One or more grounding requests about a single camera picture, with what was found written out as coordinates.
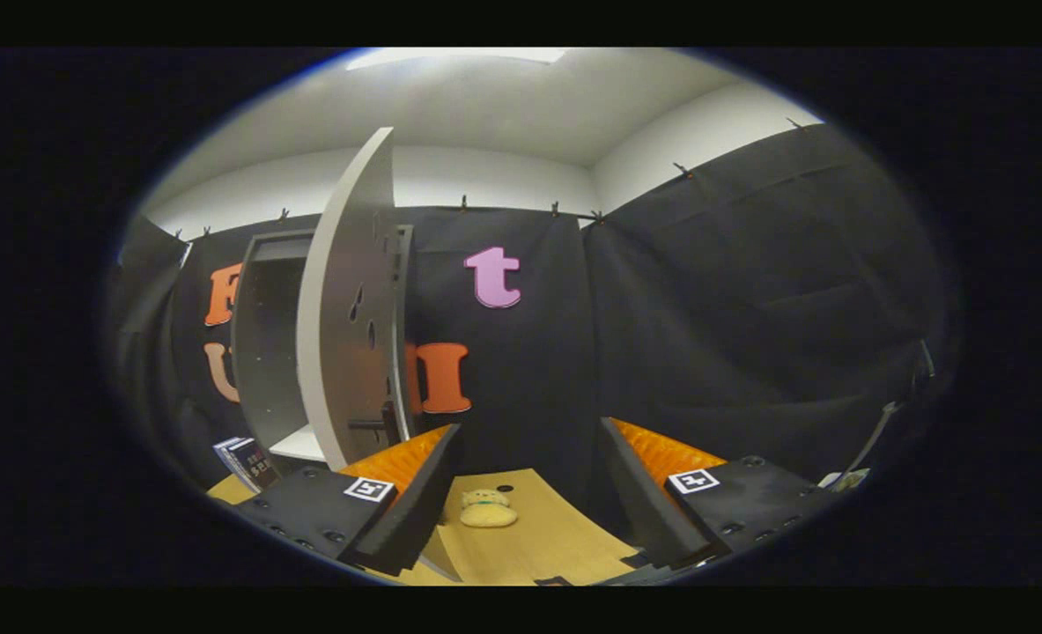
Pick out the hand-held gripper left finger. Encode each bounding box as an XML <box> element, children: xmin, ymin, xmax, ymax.
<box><xmin>230</xmin><ymin>424</ymin><xmax>464</xmax><ymax>578</ymax></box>

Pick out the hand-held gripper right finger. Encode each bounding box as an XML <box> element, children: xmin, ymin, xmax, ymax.
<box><xmin>597</xmin><ymin>417</ymin><xmax>839</xmax><ymax>571</ymax></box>

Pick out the black door handle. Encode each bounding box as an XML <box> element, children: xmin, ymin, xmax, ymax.
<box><xmin>349</xmin><ymin>401</ymin><xmax>403</xmax><ymax>446</ymax></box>

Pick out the beige cabinet door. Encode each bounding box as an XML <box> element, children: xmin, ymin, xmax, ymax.
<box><xmin>296</xmin><ymin>127</ymin><xmax>411</xmax><ymax>472</ymax></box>

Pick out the yellow plush toy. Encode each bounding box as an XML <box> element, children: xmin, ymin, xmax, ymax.
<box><xmin>460</xmin><ymin>489</ymin><xmax>519</xmax><ymax>528</ymax></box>

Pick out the dark navy book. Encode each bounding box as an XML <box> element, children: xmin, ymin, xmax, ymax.
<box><xmin>225</xmin><ymin>438</ymin><xmax>282</xmax><ymax>492</ymax></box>

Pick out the black backdrop cloth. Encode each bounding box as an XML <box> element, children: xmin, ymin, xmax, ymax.
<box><xmin>107</xmin><ymin>122</ymin><xmax>957</xmax><ymax>520</ymax></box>

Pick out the dark grey cabinet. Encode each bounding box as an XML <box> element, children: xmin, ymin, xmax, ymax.
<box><xmin>231</xmin><ymin>225</ymin><xmax>416</xmax><ymax>463</ymax></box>

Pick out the ceiling light panel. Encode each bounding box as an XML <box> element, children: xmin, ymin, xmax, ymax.
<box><xmin>347</xmin><ymin>48</ymin><xmax>567</xmax><ymax>71</ymax></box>

